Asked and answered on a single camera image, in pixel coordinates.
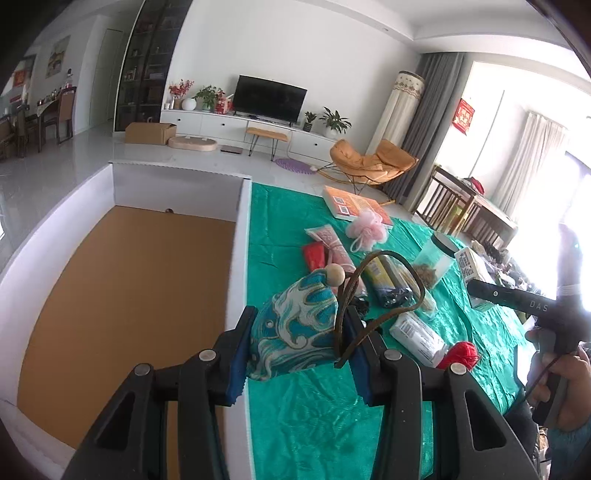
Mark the white television cabinet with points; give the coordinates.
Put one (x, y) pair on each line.
(207, 124)

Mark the wooden bench stool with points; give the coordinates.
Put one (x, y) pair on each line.
(268, 134)

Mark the wooden dining table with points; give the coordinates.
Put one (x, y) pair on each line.
(48, 113)

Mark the white round vase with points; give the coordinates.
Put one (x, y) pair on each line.
(188, 105)

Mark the red packet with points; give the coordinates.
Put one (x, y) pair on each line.
(315, 256)

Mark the small potted plant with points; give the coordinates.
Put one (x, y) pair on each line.
(309, 121)

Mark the orange book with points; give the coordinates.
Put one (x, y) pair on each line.
(351, 203)

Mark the red yarn ball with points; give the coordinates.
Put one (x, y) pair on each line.
(464, 353)

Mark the white carton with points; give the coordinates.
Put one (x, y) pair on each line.
(471, 267)

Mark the red flowers in vase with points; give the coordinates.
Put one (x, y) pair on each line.
(178, 90)

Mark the white sheer curtain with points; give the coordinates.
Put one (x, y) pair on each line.
(531, 161)

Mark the dark wooden armchair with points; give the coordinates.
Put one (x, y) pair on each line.
(443, 194)

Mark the red cloth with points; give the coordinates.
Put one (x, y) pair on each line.
(474, 185)

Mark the framed wall painting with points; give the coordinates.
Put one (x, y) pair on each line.
(57, 55)

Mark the brown cardboard box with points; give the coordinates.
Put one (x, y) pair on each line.
(147, 134)

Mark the covered standing air conditioner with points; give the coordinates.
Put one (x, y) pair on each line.
(397, 115)

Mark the red gift box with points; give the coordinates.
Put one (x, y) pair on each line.
(224, 105)

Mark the black bathroom scale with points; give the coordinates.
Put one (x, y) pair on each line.
(231, 150)

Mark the potted plant in white pot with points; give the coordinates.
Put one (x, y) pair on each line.
(334, 121)

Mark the green houseplant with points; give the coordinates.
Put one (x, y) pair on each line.
(207, 94)

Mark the white wipes packet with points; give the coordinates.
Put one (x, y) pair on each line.
(415, 337)

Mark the clear toothpick packet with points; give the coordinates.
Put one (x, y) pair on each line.
(427, 302)

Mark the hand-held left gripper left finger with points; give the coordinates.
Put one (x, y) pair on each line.
(238, 357)

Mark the pink bath pouf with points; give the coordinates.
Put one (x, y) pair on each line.
(369, 226)

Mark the black and yellow packet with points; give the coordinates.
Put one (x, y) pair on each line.
(388, 281)

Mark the green tablecloth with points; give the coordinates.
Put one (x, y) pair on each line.
(286, 230)

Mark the pile of mixed clutter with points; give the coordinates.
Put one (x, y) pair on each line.
(508, 267)

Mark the red wall hanging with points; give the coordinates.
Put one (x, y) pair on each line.
(464, 116)

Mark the black television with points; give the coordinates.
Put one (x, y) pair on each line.
(270, 99)

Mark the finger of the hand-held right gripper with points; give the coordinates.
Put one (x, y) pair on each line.
(494, 293)

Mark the grey curtain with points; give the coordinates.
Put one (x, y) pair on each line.
(434, 115)

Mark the purple floor mat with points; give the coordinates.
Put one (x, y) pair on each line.
(293, 165)

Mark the white cardboard box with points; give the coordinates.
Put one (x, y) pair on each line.
(115, 300)

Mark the wooden dining chair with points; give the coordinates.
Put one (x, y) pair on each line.
(66, 110)

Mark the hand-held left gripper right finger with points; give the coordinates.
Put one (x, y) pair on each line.
(359, 362)

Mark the clear jar with black lid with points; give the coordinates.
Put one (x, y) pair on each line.
(434, 258)

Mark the orange lounge chair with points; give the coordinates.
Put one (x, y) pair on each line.
(364, 161)

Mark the red framed picture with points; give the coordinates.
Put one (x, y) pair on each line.
(22, 74)

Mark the dark wooden side table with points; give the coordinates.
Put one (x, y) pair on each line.
(494, 217)

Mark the person's right hand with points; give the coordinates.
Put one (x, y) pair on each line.
(577, 387)

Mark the dark glass display cabinet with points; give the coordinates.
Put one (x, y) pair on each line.
(147, 60)

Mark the pink packet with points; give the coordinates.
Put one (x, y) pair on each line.
(332, 242)

